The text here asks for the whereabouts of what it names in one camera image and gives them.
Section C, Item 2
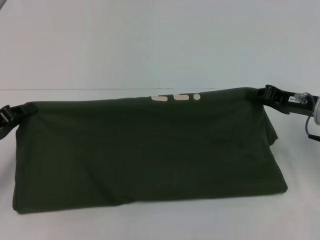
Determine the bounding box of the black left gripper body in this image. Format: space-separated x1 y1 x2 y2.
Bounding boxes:
0 104 21 141

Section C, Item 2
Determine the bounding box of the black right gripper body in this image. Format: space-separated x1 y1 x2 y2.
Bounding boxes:
272 85 319 117

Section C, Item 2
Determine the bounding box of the dark green t-shirt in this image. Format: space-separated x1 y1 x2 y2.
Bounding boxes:
11 86 280 216

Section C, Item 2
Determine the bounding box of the thin dark right arm cable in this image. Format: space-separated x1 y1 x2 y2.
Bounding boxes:
304 114 320 142

